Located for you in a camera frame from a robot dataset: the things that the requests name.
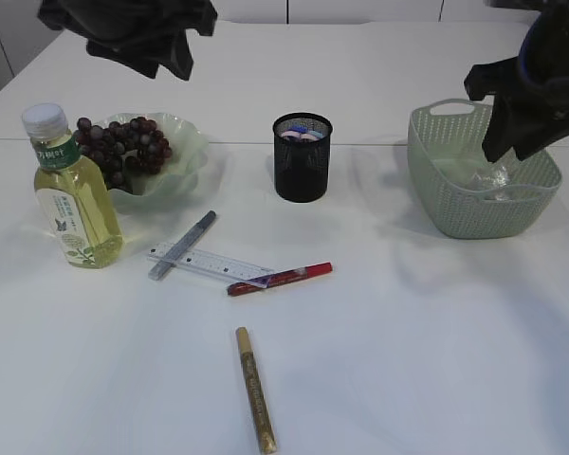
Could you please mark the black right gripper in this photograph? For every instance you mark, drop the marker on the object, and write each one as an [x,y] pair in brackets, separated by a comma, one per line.
[515,90]

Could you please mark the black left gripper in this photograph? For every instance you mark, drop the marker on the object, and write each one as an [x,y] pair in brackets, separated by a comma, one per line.
[113,21]

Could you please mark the clear plastic sheet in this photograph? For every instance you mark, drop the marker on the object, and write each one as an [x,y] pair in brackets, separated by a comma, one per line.
[495,176]

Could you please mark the artificial red grape bunch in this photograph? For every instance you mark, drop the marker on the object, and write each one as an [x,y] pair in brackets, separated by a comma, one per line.
[123,150]

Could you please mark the pink capped scissors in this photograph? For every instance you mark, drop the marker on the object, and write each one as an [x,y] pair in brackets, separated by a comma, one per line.
[295,136]

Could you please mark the blue capped scissors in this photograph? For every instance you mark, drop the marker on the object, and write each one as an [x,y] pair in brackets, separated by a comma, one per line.
[304,129]

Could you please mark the yellow tea bottle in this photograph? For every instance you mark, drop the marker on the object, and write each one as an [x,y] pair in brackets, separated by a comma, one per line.
[71,191]

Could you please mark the clear plastic ruler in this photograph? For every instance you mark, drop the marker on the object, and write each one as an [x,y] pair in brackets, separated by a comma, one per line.
[222,267]

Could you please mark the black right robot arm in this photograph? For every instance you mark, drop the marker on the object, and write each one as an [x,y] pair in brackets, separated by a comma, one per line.
[545,48]

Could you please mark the green woven plastic basket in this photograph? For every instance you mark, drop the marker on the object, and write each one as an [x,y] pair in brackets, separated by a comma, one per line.
[445,146]

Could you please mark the green scalloped glass plate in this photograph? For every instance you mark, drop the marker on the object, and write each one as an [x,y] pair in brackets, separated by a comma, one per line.
[178,177]

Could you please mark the black mesh pen holder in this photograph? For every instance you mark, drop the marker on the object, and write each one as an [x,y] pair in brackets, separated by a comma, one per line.
[301,169]

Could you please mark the grey marker pen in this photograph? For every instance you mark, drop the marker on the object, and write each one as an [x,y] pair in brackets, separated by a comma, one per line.
[167,259]

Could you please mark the red marker pen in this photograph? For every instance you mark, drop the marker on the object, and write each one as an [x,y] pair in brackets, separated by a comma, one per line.
[279,279]

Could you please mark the gold glitter marker pen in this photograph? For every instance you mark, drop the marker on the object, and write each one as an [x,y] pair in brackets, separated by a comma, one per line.
[260,416]

